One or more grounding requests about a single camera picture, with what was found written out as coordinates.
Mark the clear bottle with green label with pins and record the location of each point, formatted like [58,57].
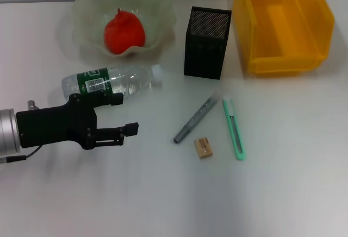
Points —
[127,79]

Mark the black mesh pen holder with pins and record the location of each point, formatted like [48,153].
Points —
[205,49]

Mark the beige eraser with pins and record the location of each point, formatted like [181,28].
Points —
[204,148]

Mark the red-orange fruit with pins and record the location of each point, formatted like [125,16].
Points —
[125,33]

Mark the grey pen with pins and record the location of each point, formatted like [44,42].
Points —
[190,124]

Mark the mint green utility knife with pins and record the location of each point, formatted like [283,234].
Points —
[236,136]

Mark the yellow plastic bin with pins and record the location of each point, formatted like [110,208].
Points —
[285,30]

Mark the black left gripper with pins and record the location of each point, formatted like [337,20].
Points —
[54,125]

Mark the pale green glass fruit bowl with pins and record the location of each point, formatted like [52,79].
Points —
[157,11]

